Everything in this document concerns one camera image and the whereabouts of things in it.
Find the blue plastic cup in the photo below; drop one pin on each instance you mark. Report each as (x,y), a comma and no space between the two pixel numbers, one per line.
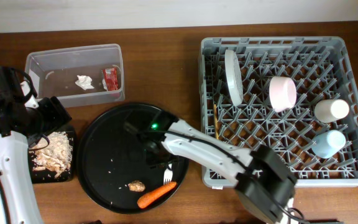
(328,143)

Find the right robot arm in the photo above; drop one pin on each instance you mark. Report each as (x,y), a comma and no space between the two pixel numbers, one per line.
(262,181)

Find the orange carrot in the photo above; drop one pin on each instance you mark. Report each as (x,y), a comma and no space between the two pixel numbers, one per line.
(148,198)

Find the black rectangular tray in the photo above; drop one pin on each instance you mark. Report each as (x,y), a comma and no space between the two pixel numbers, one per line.
(41,178)

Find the round black serving tray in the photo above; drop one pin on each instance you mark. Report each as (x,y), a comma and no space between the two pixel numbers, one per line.
(108,159)

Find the rice and shells pile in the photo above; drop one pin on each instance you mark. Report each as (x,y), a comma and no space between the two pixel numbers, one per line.
(53,155)

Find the brown walnut shell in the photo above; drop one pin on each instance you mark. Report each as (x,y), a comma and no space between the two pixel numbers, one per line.
(136,186)

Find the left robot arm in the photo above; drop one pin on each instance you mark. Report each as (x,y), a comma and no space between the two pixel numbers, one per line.
(23,122)

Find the clear plastic bin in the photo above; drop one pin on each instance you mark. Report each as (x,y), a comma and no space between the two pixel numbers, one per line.
(54,73)

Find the grey plate with rice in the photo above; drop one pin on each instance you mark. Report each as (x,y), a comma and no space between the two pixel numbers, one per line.
(233,77)

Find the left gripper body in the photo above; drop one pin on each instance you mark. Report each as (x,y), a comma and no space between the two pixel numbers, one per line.
(48,117)

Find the small white cup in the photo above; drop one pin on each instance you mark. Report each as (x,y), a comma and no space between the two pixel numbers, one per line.
(328,111)

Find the pink shallow bowl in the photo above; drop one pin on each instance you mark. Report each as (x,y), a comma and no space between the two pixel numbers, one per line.
(282,93)

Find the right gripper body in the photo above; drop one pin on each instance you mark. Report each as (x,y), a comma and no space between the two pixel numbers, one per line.
(153,157)

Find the red snack wrapper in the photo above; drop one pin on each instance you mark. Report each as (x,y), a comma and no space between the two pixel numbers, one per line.
(110,80)

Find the white plastic fork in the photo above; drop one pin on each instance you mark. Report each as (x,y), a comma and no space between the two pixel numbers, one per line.
(168,174)

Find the white tissue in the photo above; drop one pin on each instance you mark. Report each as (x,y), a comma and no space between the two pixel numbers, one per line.
(84,82)

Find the grey dishwasher rack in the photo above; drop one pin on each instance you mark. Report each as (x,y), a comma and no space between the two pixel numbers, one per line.
(320,69)

